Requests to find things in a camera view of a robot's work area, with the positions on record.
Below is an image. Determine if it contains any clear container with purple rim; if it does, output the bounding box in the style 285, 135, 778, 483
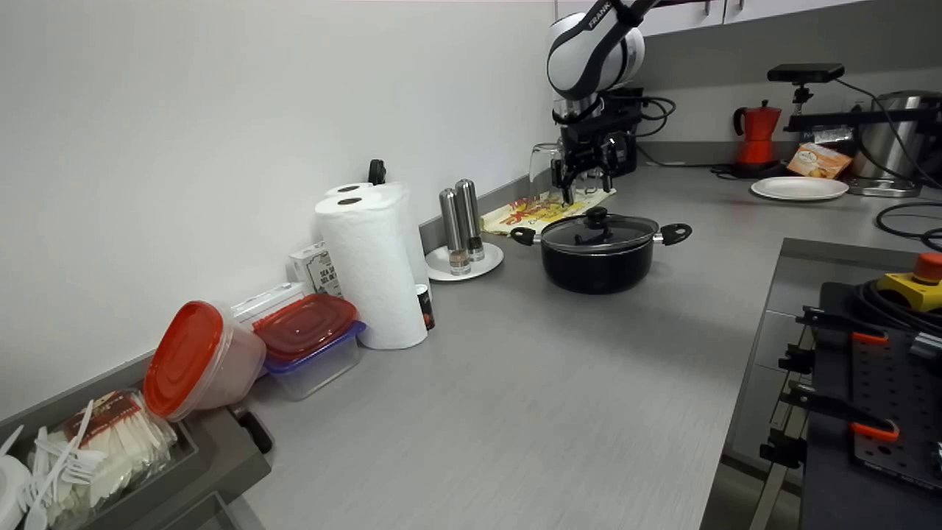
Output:
263, 322, 372, 403

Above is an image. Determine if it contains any yellow emergency stop button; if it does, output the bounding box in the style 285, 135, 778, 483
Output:
875, 250, 942, 315

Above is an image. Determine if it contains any white plastic fork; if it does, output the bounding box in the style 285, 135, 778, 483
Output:
20, 395, 101, 530

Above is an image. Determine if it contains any glass pot lid black knob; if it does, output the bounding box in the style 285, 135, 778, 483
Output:
538, 205, 663, 261

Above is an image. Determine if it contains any red moka pot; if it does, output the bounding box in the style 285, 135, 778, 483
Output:
729, 97, 785, 172

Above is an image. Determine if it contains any grey metal tray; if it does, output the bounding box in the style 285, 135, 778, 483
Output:
0, 350, 278, 530

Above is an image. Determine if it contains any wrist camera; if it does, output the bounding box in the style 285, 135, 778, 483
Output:
606, 85, 650, 135

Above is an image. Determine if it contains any small dark jar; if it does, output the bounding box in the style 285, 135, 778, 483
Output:
414, 280, 438, 333

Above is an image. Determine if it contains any white dinner plate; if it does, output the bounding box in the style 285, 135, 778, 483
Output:
747, 175, 855, 206

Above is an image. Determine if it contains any grey metal cart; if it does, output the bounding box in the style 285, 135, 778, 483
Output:
699, 236, 942, 530

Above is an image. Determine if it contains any black camera on mount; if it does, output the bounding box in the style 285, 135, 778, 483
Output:
766, 63, 847, 113

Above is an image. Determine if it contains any white outlet box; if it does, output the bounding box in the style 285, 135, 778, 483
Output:
285, 244, 344, 300

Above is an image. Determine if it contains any printed yellow red kitchen towel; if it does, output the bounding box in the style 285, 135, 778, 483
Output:
481, 185, 619, 243

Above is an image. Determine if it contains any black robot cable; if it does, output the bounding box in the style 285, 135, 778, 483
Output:
634, 93, 682, 143

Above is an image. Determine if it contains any black cable on counter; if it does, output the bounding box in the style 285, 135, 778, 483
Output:
872, 200, 942, 255

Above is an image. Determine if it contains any black cooking pot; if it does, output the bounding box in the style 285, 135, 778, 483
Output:
509, 206, 696, 299

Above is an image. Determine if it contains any bag of plastic cutlery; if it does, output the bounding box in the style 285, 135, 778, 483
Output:
27, 390, 185, 524

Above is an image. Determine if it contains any white paper towel roll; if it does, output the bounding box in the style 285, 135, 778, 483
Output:
308, 193, 434, 353
323, 178, 434, 291

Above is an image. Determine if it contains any black orange bar clamp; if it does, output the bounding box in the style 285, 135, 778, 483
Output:
778, 303, 906, 378
760, 381, 906, 473

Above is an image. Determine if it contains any black metal boom bar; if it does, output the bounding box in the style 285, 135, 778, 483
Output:
784, 105, 942, 138

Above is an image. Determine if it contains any black perforated board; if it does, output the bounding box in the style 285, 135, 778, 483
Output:
797, 280, 942, 530

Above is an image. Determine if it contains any rectangular container with red lid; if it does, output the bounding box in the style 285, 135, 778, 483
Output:
251, 291, 366, 365

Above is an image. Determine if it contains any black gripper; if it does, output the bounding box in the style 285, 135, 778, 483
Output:
551, 94, 634, 206

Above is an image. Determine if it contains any small white saucer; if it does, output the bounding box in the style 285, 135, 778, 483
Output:
423, 238, 507, 286

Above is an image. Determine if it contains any clear container with white lid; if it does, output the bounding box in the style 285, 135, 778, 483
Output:
230, 280, 313, 330

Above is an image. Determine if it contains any orange snack packet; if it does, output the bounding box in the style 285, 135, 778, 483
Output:
784, 143, 855, 183

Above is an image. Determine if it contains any clear drinking glass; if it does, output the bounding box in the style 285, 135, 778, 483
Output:
528, 143, 565, 193

